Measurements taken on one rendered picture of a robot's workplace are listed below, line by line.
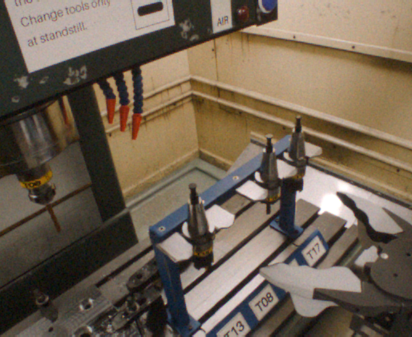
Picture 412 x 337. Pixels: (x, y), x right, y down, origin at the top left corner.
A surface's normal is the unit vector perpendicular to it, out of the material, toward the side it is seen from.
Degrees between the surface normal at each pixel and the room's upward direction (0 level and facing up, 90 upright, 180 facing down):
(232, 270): 0
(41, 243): 90
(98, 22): 90
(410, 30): 90
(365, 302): 0
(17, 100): 90
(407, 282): 0
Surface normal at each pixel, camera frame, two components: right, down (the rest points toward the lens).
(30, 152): 0.61, 0.40
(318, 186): -0.38, -0.57
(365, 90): -0.72, 0.45
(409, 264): -0.10, -0.82
